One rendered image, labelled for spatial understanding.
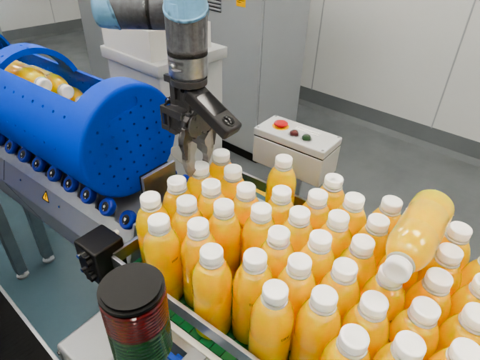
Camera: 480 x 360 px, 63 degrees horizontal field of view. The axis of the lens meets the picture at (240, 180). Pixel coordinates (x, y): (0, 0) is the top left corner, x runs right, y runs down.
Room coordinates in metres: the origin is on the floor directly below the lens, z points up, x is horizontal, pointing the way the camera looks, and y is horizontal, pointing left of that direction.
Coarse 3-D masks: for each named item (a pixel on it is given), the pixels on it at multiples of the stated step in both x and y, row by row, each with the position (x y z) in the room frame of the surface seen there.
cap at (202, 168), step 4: (196, 164) 0.71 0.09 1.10; (200, 164) 0.71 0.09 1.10; (204, 164) 0.71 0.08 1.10; (208, 164) 0.71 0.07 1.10; (196, 168) 0.69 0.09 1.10; (200, 168) 0.69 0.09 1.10; (204, 168) 0.69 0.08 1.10; (208, 168) 0.70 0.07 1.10; (196, 172) 0.69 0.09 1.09; (200, 172) 0.69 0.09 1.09; (204, 172) 0.69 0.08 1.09; (208, 172) 0.70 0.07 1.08
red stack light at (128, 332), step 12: (156, 312) 0.23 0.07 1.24; (168, 312) 0.24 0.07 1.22; (108, 324) 0.22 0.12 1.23; (120, 324) 0.21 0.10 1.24; (132, 324) 0.21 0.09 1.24; (144, 324) 0.22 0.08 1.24; (156, 324) 0.22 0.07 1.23; (120, 336) 0.21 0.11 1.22; (132, 336) 0.21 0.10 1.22; (144, 336) 0.22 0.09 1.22
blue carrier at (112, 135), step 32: (0, 64) 0.98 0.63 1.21; (32, 64) 1.32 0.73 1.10; (64, 64) 1.14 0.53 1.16; (0, 96) 0.90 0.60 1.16; (32, 96) 0.84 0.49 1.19; (96, 96) 0.77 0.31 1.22; (128, 96) 0.80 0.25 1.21; (160, 96) 0.88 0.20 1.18; (0, 128) 0.91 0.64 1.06; (32, 128) 0.80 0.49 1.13; (64, 128) 0.74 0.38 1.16; (96, 128) 0.73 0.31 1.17; (128, 128) 0.79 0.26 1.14; (160, 128) 0.87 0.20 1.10; (64, 160) 0.73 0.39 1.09; (96, 160) 0.72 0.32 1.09; (128, 160) 0.78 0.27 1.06; (160, 160) 0.86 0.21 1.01; (96, 192) 0.71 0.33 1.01; (128, 192) 0.77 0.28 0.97
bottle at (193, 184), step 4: (192, 176) 0.69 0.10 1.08; (196, 176) 0.69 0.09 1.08; (200, 176) 0.69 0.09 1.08; (204, 176) 0.69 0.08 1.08; (208, 176) 0.70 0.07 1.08; (188, 180) 0.70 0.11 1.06; (192, 180) 0.69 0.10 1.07; (196, 180) 0.69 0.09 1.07; (200, 180) 0.69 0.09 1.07; (188, 184) 0.69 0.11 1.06; (192, 184) 0.68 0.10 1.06; (196, 184) 0.68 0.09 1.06; (200, 184) 0.68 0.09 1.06; (188, 188) 0.69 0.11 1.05; (192, 188) 0.68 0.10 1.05; (196, 188) 0.68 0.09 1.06; (200, 188) 0.68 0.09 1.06; (192, 192) 0.68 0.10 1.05; (196, 192) 0.68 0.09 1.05; (200, 192) 0.67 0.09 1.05; (196, 196) 0.67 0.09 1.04
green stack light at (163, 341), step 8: (168, 320) 0.24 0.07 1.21; (168, 328) 0.24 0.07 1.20; (160, 336) 0.23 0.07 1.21; (168, 336) 0.24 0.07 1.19; (112, 344) 0.22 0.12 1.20; (120, 344) 0.21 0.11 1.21; (136, 344) 0.21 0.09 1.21; (144, 344) 0.21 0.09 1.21; (152, 344) 0.22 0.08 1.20; (160, 344) 0.22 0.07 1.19; (168, 344) 0.23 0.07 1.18; (112, 352) 0.22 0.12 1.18; (120, 352) 0.21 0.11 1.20; (128, 352) 0.21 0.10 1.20; (136, 352) 0.21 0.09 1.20; (144, 352) 0.21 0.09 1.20; (152, 352) 0.22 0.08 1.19; (160, 352) 0.22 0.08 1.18; (168, 352) 0.23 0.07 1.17
